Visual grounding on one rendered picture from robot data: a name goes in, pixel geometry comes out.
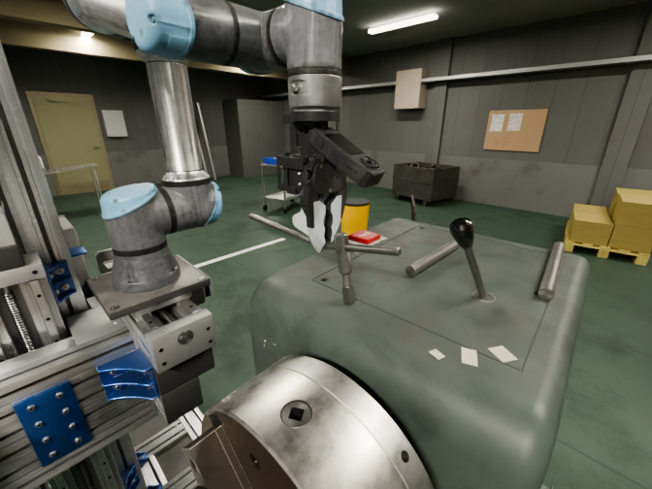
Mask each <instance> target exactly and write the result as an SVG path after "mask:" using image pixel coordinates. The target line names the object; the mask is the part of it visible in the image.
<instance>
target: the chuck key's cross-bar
mask: <svg viewBox="0 0 652 489"><path fill-rule="evenodd" d="M249 218H250V219H252V220H255V221H257V222H259V223H262V224H264V225H266V226H269V227H271V228H273V229H276V230H278V231H279V232H282V233H284V234H286V235H289V236H291V237H294V238H296V239H298V240H301V241H303V242H305V243H308V244H310V245H312V243H311V241H310V237H309V236H307V235H304V234H302V233H300V232H297V231H295V230H292V229H290V228H287V227H285V226H282V225H280V224H278V223H275V222H273V221H271V220H269V219H266V218H264V217H261V216H259V215H256V214H254V213H251V214H250V215H249ZM323 249H332V250H336V248H335V243H327V242H326V244H325V246H324V247H323ZM344 250H345V251H352V252H362V253H372V254H382V255H392V256H400V255H401V252H402V251H401V249H400V248H399V247H393V246H380V245H366V244H346V245H345V247H344Z"/></svg>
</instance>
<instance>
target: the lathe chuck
mask: <svg viewBox="0 0 652 489"><path fill-rule="evenodd" d="M292 402H303V403H305V404H307V405H308V406H309V407H310V410H311V420H310V422H309V423H308V424H307V425H305V426H304V427H301V428H291V427H288V426H286V425H285V424H284V423H283V422H282V421H281V419H280V415H281V412H282V410H283V408H284V407H285V406H286V405H288V404H290V403H292ZM214 411H215V412H216V414H217V416H218V418H219V420H220V422H221V424H222V426H223V428H224V430H225V432H226V434H227V436H228V438H229V440H230V442H231V444H232V446H233V448H234V450H235V452H236V454H237V456H238V458H239V460H240V462H241V464H242V466H243V468H244V471H245V473H246V475H247V477H248V479H249V481H250V483H251V485H252V487H253V489H407V487H406V485H405V484H404V482H403V480H402V478H401V477H400V475H399V474H398V472H397V470H396V469H395V467H394V466H393V464H392V463H391V461H390V460H389V458H388V457H387V455H386V454H385V452H384V451H383V450H382V448H381V447H380V446H379V444H378V443H377V442H376V440H375V439H374V438H373V436H372V435H371V434H370V433H369V432H368V430H367V429H366V428H365V427H364V426H363V425H362V423H361V422H360V421H359V420H358V419H357V418H356V417H355V416H354V415H353V414H352V413H351V412H350V411H349V410H348V409H347V408H346V407H345V406H344V405H343V404H342V403H341V402H340V401H339V400H337V399H336V398H335V397H334V396H333V395H332V394H330V393H329V392H328V391H326V390H325V389H324V388H322V387H321V386H320V385H318V384H317V383H315V382H314V381H312V380H310V379H309V378H307V377H305V376H303V375H300V374H298V373H296V372H293V371H290V370H286V369H282V368H270V369H267V370H265V371H263V372H262V373H260V374H259V375H257V376H255V377H254V378H253V379H251V380H250V381H248V382H247V383H245V384H244V385H243V386H241V387H240V388H238V389H237V390H235V391H234V392H232V393H231V394H230V395H228V396H227V397H225V398H224V399H223V400H222V401H220V402H219V403H217V404H216V405H214V406H212V407H211V408H209V409H208V410H207V411H206V412H205V414H204V418H203V421H202V434H203V433H205V432H206V431H207V430H208V429H209V428H210V427H212V426H213V424H212V420H211V418H210V417H209V415H210V414H211V413H212V412H214Z"/></svg>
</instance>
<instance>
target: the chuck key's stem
mask: <svg viewBox="0 0 652 489"><path fill-rule="evenodd" d="M334 241H335V248H336V254H337V261H338V268H339V273H340V274H342V285H343V286H342V295H343V302H344V303H346V304H350V305H351V304H352V303H354V302H355V296H354V288H353V285H352V284H351V277H350V273H351V272H352V265H351V257H350V251H345V250H344V247H345V245H346V244H349V242H348V235H347V234H346V233H338V234H335V235H334Z"/></svg>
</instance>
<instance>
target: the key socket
mask: <svg viewBox="0 0 652 489"><path fill-rule="evenodd" d="M280 419H281V421H282V422H283V423H284V424H285V425H286V426H288V427H291V428H301V427H304V426H305V425H307V424H308V423H309V422H310V420H311V410H310V407H309V406H308V405H307V404H305V403H303V402H292V403H290V404H288V405H286V406H285V407H284V408H283V410H282V412H281V415H280Z"/></svg>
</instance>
